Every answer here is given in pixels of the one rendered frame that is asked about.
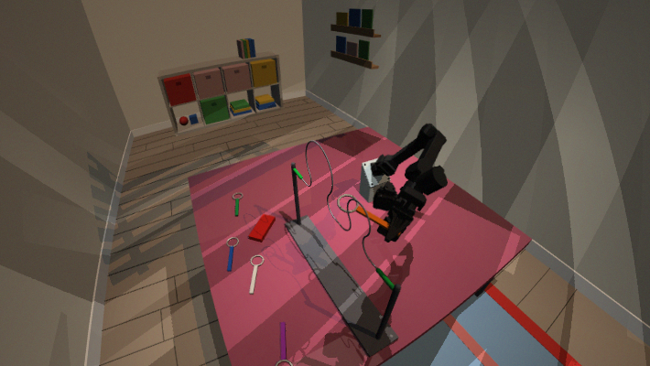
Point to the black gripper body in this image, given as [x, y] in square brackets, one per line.
[410, 200]

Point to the blue handle with grey loop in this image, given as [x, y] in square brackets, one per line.
[230, 260]

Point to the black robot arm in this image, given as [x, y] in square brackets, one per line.
[421, 175]

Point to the red rectangular block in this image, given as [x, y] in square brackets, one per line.
[259, 232]

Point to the purple handle with grey loop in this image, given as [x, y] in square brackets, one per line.
[283, 343]

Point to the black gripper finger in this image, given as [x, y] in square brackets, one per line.
[388, 220]
[399, 220]

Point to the grey stick with loop end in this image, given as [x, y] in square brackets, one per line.
[252, 286]

